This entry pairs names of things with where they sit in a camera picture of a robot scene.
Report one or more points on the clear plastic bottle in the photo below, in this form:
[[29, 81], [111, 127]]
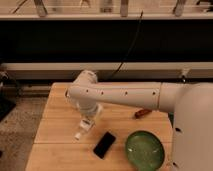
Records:
[[84, 127]]

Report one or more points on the black smartphone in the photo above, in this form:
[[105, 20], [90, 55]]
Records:
[[104, 144]]

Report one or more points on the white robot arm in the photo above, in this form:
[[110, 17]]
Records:
[[190, 103]]

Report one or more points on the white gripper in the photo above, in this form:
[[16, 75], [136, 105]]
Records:
[[90, 110]]

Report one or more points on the green bowl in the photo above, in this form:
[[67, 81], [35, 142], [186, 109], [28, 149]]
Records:
[[144, 151]]

